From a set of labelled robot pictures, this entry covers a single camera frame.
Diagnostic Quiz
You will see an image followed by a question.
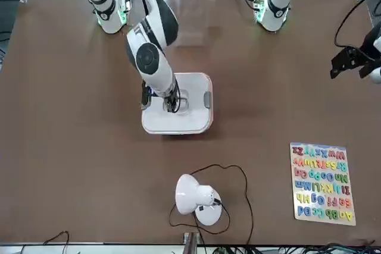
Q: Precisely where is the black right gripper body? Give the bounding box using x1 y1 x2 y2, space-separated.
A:
162 86 182 107

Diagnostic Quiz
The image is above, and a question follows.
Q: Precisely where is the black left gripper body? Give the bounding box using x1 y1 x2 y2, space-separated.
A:
361 26 381 59

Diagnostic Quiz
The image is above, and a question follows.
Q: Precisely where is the pink storage bin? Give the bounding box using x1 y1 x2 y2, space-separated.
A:
142 73 214 137

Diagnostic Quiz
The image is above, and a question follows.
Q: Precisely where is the white desk lamp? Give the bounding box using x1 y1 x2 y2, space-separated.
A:
174 173 224 227

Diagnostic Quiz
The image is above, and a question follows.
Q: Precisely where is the colourful alphabet puzzle board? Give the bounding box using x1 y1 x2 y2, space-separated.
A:
289 142 357 227

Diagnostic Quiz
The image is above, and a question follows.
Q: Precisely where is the black lamp cable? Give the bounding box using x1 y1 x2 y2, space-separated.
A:
168 164 255 249

